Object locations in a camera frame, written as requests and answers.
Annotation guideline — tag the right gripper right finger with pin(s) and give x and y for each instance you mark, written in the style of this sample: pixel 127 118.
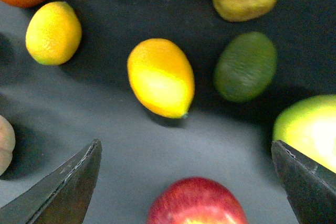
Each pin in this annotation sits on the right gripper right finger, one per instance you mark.
pixel 310 187

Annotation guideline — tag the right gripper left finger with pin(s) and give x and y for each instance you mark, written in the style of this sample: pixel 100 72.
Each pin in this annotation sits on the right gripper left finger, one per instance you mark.
pixel 63 196

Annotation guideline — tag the yellow lemon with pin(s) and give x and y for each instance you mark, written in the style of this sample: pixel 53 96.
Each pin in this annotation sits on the yellow lemon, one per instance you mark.
pixel 53 34
pixel 161 77

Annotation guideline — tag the green apple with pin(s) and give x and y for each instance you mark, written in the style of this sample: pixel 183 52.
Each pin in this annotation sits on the green apple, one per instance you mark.
pixel 309 127

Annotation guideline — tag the pale peach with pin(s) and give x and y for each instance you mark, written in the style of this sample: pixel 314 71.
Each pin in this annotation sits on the pale peach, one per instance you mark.
pixel 7 144

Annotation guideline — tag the black front display tray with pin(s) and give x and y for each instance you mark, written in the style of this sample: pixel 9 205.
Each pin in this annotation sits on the black front display tray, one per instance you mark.
pixel 56 110

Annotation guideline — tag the red apple front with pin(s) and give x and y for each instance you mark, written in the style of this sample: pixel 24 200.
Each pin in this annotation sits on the red apple front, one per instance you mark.
pixel 196 200

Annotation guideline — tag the dark green avocado front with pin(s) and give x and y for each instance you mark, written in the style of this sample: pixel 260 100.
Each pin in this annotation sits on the dark green avocado front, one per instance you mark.
pixel 246 67

